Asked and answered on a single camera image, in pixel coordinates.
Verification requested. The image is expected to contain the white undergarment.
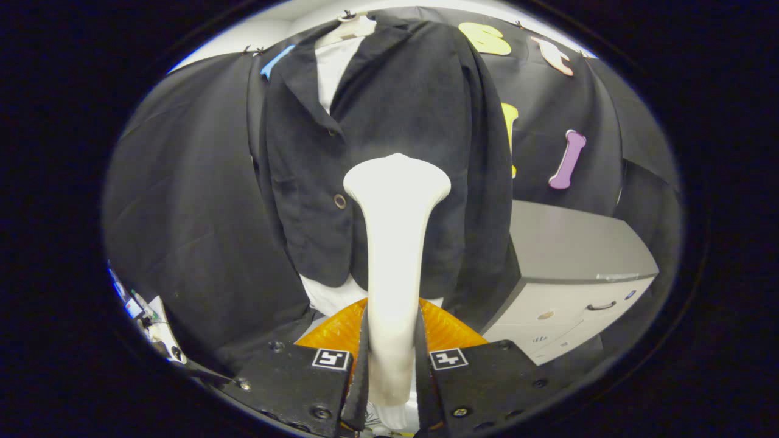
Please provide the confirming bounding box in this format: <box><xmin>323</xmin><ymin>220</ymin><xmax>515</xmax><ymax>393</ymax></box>
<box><xmin>298</xmin><ymin>35</ymin><xmax>445</xmax><ymax>318</ymax></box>

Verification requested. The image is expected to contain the black backdrop cloth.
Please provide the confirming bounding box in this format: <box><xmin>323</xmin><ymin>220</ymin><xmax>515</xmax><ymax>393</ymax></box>
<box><xmin>102</xmin><ymin>6</ymin><xmax>682</xmax><ymax>378</ymax></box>

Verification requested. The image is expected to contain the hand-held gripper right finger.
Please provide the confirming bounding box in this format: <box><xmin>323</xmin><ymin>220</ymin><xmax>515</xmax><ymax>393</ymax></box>
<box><xmin>416</xmin><ymin>298</ymin><xmax>564</xmax><ymax>436</ymax></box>

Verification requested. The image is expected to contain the black suit jacket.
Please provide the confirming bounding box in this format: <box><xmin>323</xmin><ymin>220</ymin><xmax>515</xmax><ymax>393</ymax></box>
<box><xmin>246</xmin><ymin>15</ymin><xmax>517</xmax><ymax>332</ymax></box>

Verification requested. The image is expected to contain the white clothes hanger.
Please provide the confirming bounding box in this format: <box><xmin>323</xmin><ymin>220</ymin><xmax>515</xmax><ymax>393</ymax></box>
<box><xmin>315</xmin><ymin>11</ymin><xmax>378</xmax><ymax>48</ymax></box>

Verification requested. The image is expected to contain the white electronic device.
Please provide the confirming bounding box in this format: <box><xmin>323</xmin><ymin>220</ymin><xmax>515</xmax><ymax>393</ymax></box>
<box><xmin>146</xmin><ymin>296</ymin><xmax>186</xmax><ymax>364</ymax></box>

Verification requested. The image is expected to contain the small blue white box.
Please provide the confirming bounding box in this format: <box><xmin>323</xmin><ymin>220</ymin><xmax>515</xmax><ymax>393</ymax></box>
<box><xmin>108</xmin><ymin>265</ymin><xmax>145</xmax><ymax>321</ymax></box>

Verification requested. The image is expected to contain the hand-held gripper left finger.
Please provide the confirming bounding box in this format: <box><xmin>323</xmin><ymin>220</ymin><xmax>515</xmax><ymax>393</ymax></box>
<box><xmin>207</xmin><ymin>298</ymin><xmax>370</xmax><ymax>438</ymax></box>

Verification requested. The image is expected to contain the grey cabinet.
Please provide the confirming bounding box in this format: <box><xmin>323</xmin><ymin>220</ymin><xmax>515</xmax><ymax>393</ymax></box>
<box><xmin>481</xmin><ymin>200</ymin><xmax>660</xmax><ymax>366</ymax></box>

